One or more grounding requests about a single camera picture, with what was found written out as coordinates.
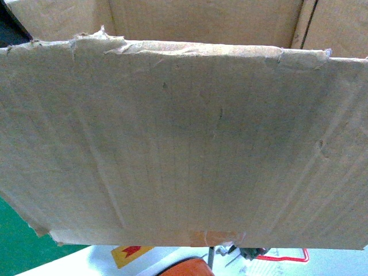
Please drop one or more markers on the green bearing block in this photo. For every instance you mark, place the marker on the green bearing block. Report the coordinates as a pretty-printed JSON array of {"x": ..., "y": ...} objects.
[{"x": 253, "y": 253}]

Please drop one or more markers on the white conveyor outer rim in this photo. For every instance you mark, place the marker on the white conveyor outer rim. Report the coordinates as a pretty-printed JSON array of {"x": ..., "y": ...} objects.
[{"x": 92, "y": 260}]

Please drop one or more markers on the yellow red arrow sticker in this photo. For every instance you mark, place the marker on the yellow red arrow sticker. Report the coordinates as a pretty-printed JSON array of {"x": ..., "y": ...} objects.
[{"x": 123, "y": 256}]

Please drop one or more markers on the white red-rimmed mesh basket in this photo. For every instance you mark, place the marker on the white red-rimmed mesh basket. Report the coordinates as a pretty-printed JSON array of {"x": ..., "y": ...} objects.
[{"x": 270, "y": 264}]

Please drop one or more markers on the green curved conveyor belt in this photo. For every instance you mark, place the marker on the green curved conveyor belt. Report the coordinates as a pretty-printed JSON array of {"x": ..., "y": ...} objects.
[{"x": 22, "y": 249}]

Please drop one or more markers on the brown cardboard box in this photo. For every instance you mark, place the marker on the brown cardboard box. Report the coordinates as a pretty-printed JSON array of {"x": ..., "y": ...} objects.
[{"x": 187, "y": 123}]

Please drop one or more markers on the orange tape roll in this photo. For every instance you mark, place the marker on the orange tape roll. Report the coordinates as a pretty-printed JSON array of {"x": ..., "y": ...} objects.
[{"x": 189, "y": 267}]

